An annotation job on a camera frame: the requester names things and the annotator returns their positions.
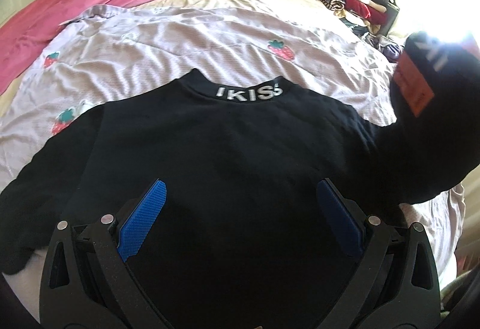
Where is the lilac strawberry print quilt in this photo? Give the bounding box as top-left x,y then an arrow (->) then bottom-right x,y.
0,4 -> 466,292

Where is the beige bed sheet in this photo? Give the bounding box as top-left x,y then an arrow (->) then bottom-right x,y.
1,0 -> 340,127

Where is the black IKISS sweatshirt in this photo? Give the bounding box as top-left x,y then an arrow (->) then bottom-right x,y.
1,33 -> 479,328

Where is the white bag of clothes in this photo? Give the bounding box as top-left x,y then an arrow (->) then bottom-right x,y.
362,33 -> 404,63

